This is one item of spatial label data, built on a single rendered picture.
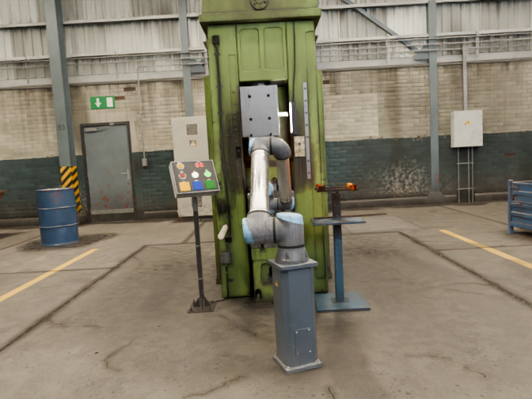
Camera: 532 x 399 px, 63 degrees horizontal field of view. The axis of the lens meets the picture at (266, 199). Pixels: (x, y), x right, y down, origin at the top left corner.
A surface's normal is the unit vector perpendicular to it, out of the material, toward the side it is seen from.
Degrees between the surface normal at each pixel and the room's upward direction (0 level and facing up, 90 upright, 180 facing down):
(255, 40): 90
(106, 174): 90
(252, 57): 90
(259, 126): 90
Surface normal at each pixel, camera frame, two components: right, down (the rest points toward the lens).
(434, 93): 0.00, 0.09
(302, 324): 0.34, 0.07
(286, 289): -0.42, 0.11
